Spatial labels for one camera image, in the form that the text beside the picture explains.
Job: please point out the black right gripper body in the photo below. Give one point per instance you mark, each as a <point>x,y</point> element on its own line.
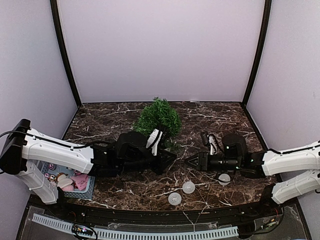
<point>228,164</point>

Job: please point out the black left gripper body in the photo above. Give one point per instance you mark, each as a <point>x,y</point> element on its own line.
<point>137,165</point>

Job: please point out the white ball string lights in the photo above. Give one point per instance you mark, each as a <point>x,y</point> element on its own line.
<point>208,193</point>

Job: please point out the small green christmas tree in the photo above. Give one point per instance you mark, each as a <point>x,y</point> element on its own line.
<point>160,114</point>

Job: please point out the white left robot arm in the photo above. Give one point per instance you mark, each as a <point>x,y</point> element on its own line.
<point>24,147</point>

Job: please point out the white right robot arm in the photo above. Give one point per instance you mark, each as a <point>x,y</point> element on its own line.
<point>305,159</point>

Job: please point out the pink bauble ornaments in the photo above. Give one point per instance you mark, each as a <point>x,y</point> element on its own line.
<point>68,183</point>

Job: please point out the light blue plastic basket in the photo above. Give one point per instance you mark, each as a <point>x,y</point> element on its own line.
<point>55,169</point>

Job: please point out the white perforated cable tray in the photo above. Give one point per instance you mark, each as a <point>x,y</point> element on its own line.
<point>98,233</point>

